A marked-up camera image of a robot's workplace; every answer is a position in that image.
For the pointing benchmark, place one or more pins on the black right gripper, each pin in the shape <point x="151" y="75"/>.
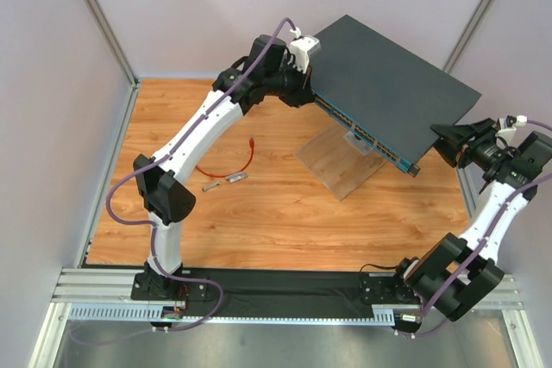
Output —
<point x="467" y="146"/>

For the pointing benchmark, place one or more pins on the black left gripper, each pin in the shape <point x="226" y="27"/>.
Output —
<point x="302" y="93"/>

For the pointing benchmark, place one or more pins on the dark blue network switch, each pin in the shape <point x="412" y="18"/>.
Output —
<point x="384" y="94"/>

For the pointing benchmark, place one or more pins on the silver transceiver module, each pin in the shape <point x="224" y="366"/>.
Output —
<point x="236" y="177"/>
<point x="211" y="186"/>

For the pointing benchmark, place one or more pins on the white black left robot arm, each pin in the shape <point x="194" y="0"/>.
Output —
<point x="273" y="67"/>

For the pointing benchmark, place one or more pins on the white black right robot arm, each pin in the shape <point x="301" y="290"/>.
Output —
<point x="460" y="271"/>

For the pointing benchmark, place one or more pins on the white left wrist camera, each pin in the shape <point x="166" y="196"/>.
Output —
<point x="303" y="47"/>

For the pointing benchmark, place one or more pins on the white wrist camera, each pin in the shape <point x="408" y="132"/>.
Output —
<point x="508" y="126"/>
<point x="303" y="47"/>

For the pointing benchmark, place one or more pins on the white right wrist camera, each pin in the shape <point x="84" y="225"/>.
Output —
<point x="508" y="126"/>

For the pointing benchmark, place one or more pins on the wooden switch stand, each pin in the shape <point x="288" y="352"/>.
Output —
<point x="339" y="160"/>

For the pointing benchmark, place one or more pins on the right aluminium frame post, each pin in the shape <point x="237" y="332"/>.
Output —
<point x="467" y="34"/>

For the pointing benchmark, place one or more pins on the aluminium frame post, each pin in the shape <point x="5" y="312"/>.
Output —
<point x="113" y="43"/>
<point x="467" y="34"/>

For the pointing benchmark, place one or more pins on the left aluminium frame post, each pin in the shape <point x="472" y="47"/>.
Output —
<point x="113" y="43"/>

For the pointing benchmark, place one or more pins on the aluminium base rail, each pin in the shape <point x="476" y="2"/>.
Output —
<point x="95" y="294"/>

